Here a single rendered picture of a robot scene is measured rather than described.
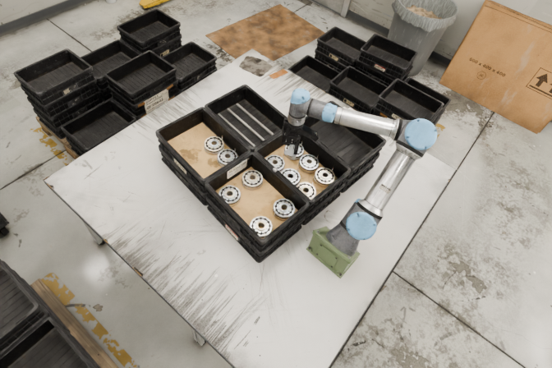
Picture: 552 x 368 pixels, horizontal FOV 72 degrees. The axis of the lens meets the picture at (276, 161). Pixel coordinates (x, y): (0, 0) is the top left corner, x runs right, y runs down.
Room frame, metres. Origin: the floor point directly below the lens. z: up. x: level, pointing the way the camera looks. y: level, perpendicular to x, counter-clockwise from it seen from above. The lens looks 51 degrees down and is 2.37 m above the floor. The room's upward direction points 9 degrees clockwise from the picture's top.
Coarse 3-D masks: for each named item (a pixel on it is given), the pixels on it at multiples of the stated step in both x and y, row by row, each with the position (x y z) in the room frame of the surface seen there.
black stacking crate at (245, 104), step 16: (240, 96) 1.64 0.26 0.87; (256, 96) 1.60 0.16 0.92; (224, 112) 1.53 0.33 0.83; (240, 112) 1.55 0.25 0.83; (256, 112) 1.57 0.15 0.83; (272, 112) 1.52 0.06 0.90; (240, 128) 1.42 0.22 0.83; (256, 128) 1.44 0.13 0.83; (272, 128) 1.46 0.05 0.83; (256, 144) 1.33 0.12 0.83
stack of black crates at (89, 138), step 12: (96, 108) 1.81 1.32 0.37; (108, 108) 1.89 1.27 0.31; (120, 108) 1.85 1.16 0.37; (72, 120) 1.67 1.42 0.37; (84, 120) 1.72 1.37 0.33; (96, 120) 1.79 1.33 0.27; (108, 120) 1.81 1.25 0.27; (120, 120) 1.83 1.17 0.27; (132, 120) 1.76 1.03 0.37; (72, 132) 1.63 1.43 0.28; (84, 132) 1.66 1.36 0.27; (96, 132) 1.68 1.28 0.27; (108, 132) 1.70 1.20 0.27; (72, 144) 1.55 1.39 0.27; (84, 144) 1.56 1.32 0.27; (96, 144) 1.50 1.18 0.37
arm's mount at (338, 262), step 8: (312, 232) 0.84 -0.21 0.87; (320, 232) 0.85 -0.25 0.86; (312, 240) 0.83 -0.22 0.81; (320, 240) 0.81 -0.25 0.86; (328, 240) 0.81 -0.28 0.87; (312, 248) 0.83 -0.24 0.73; (320, 248) 0.80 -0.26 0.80; (328, 248) 0.79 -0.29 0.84; (336, 248) 0.77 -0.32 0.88; (320, 256) 0.79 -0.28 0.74; (328, 256) 0.77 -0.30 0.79; (336, 256) 0.76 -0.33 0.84; (344, 256) 0.74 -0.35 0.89; (352, 256) 0.77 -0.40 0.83; (328, 264) 0.77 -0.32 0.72; (336, 264) 0.75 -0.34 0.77; (344, 264) 0.73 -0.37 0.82; (336, 272) 0.74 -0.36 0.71; (344, 272) 0.75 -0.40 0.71
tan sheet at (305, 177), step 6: (276, 150) 1.31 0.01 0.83; (282, 150) 1.31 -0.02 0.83; (282, 156) 1.27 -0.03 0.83; (288, 162) 1.24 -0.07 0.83; (294, 162) 1.25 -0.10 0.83; (294, 168) 1.21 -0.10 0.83; (318, 168) 1.23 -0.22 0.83; (300, 174) 1.18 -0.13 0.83; (306, 174) 1.18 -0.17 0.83; (312, 174) 1.19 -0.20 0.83; (300, 180) 1.14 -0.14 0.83; (306, 180) 1.15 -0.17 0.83; (312, 180) 1.15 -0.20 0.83; (318, 186) 1.12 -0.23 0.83; (318, 192) 1.08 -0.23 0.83
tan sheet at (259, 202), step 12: (252, 168) 1.16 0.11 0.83; (240, 180) 1.08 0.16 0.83; (264, 180) 1.10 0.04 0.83; (252, 192) 1.02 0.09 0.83; (264, 192) 1.03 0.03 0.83; (276, 192) 1.04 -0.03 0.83; (240, 204) 0.95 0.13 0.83; (252, 204) 0.96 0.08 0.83; (264, 204) 0.97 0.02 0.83; (252, 216) 0.89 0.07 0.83; (264, 216) 0.90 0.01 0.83
